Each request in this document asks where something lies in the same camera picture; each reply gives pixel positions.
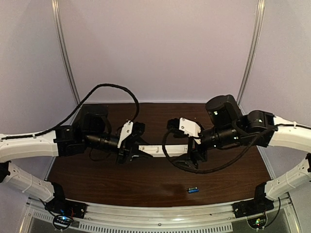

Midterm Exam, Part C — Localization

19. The white remote control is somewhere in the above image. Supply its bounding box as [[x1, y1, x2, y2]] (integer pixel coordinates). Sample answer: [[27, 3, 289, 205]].
[[138, 145, 188, 158]]

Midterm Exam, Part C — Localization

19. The blue AAA battery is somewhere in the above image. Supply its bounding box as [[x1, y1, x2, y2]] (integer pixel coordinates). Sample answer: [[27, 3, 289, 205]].
[[187, 189, 199, 194]]

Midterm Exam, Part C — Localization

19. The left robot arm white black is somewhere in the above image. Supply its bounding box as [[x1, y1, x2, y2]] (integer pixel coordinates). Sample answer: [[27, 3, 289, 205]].
[[0, 104, 145, 203]]

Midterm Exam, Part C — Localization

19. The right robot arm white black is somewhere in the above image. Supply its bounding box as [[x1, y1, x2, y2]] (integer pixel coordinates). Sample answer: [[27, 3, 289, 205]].
[[177, 94, 311, 201]]

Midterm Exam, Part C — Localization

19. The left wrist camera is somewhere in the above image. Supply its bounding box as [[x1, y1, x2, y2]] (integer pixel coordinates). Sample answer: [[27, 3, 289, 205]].
[[117, 120, 145, 149]]

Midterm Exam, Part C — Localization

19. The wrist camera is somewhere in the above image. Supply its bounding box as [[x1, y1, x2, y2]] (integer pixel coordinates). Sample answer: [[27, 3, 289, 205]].
[[117, 120, 145, 149], [167, 117, 202, 145]]

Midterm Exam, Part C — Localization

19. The right black braided cable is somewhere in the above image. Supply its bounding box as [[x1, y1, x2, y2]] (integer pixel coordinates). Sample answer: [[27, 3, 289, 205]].
[[161, 123, 311, 175]]

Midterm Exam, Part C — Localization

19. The black braided cable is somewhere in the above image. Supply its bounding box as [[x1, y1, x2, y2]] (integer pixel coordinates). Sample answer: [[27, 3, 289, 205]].
[[0, 83, 140, 140], [161, 123, 311, 175]]

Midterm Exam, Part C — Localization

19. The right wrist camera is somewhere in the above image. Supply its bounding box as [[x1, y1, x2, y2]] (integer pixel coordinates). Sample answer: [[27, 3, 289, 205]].
[[167, 117, 202, 145]]

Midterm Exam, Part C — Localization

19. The left black braided cable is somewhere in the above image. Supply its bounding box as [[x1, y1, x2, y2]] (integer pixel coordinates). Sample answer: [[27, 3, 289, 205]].
[[0, 83, 140, 140]]

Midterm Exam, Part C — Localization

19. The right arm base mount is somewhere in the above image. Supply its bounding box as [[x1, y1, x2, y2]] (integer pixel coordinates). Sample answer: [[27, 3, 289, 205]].
[[232, 199, 274, 231]]

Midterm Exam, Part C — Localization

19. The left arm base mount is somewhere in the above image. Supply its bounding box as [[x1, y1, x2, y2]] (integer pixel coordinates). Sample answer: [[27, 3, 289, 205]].
[[44, 198, 87, 231]]

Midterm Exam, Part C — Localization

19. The front aluminium rail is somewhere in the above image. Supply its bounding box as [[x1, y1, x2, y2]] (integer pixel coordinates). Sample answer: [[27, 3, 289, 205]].
[[24, 196, 299, 233]]

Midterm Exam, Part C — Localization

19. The left aluminium frame post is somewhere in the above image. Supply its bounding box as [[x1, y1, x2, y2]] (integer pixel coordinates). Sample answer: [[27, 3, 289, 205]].
[[51, 0, 80, 104]]

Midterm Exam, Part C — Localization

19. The aluminium frame post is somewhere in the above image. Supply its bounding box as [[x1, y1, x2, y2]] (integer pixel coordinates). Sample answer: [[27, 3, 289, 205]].
[[51, 0, 80, 104], [237, 0, 265, 105]]

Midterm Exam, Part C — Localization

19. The right aluminium frame post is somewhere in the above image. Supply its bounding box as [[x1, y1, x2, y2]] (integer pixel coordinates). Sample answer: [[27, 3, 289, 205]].
[[237, 0, 265, 105]]

